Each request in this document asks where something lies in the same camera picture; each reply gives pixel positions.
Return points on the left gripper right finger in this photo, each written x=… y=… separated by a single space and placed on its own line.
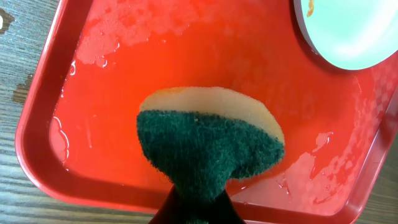
x=221 y=211

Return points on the red plastic tray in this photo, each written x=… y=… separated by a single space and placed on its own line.
x=77 y=141

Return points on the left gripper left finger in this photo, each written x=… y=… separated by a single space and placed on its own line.
x=173 y=211

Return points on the green yellow sponge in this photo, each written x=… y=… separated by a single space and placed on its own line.
x=202 y=137

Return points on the light blue plate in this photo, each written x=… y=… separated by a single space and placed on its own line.
x=349 y=34

